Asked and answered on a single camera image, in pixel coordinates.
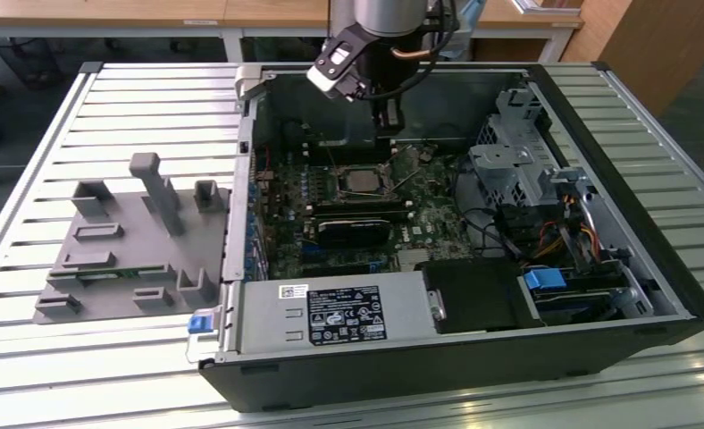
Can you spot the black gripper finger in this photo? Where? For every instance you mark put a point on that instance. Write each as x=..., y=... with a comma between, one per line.
x=388, y=114

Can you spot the silver square CPU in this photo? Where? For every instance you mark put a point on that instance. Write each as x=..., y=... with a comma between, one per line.
x=364, y=181

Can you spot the black RAM slot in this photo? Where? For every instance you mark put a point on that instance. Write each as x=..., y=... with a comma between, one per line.
x=358, y=205
x=358, y=214
x=346, y=158
x=346, y=147

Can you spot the CPU socket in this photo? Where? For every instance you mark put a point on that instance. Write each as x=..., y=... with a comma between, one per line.
x=336, y=183

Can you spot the black rear fan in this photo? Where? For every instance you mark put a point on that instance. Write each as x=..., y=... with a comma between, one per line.
x=316, y=132

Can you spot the metal drive cage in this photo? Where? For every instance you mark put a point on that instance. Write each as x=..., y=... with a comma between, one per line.
x=501, y=170

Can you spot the green motherboard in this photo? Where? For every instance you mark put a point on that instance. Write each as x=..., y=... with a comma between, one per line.
x=436, y=210

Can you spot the black graphics card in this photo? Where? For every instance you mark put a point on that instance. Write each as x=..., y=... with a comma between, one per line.
x=352, y=232

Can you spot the silver chipset heat sink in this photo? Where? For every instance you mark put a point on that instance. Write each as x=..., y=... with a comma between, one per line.
x=414, y=260

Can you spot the black plastic shroud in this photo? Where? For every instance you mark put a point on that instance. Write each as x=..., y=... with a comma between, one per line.
x=477, y=295

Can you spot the wooden cabinet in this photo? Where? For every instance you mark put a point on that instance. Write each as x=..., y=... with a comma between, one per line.
x=656, y=44

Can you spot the blue disk carrier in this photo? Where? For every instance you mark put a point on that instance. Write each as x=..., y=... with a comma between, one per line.
x=544, y=280

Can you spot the grey power supply unit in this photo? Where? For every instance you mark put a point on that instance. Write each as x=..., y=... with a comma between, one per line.
x=269, y=308

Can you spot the grey parts rack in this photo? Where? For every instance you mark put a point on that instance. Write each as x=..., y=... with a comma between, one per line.
x=126, y=232

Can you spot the blue case latch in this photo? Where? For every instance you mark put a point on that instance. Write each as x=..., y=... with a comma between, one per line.
x=200, y=323

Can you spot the green RAM stick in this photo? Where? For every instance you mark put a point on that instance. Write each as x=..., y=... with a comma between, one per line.
x=119, y=272

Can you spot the black open PC case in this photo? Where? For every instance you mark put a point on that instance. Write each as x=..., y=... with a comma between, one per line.
x=388, y=380

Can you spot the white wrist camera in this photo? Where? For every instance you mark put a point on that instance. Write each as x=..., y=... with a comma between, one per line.
x=337, y=62

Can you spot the wooden desk white frame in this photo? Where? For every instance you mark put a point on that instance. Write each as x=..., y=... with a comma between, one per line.
x=149, y=13

